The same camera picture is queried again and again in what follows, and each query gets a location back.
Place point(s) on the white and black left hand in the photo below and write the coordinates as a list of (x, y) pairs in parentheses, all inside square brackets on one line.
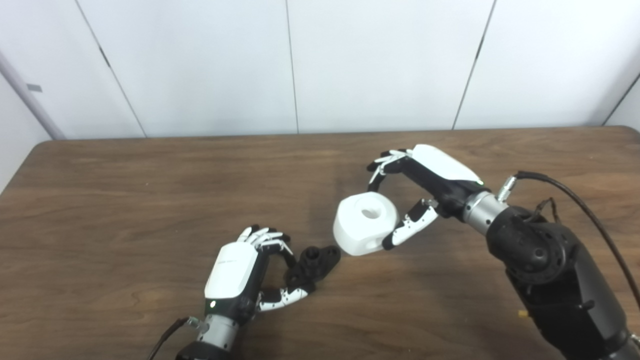
[(232, 270)]

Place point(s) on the white and black right hand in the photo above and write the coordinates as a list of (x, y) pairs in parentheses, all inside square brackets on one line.
[(440, 167)]

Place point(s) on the black flanged holder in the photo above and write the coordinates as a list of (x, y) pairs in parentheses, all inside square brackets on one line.
[(315, 262)]

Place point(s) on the round white piece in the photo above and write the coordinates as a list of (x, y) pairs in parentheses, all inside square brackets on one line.
[(357, 230)]

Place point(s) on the grey wall corner trim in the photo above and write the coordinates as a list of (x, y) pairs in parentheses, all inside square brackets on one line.
[(30, 97)]

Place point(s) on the small grey wall label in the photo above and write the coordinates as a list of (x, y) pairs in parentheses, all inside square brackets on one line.
[(34, 87)]

